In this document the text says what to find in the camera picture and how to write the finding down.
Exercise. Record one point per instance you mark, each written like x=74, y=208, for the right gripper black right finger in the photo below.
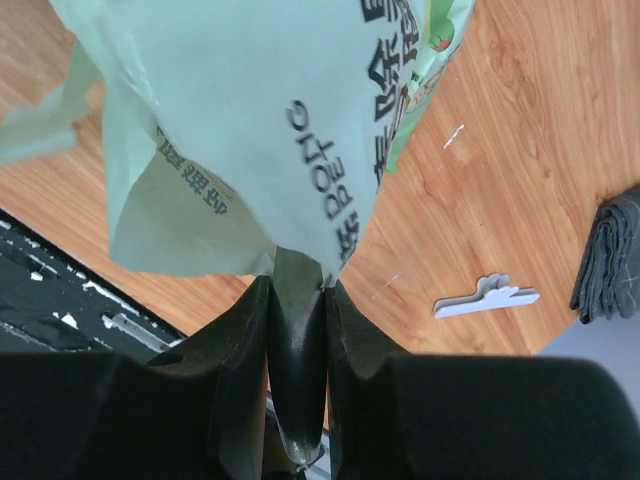
x=398, y=415

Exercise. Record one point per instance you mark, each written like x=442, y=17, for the folded dark grey cloth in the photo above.
x=607, y=283

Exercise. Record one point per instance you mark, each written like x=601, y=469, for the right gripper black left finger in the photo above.
x=196, y=411

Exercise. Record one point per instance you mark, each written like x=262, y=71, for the white plastic bag clip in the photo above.
x=492, y=292

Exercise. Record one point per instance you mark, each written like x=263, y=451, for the green cat litter bag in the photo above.
x=234, y=128

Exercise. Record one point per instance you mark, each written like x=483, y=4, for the grey metal scoop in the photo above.
x=297, y=353

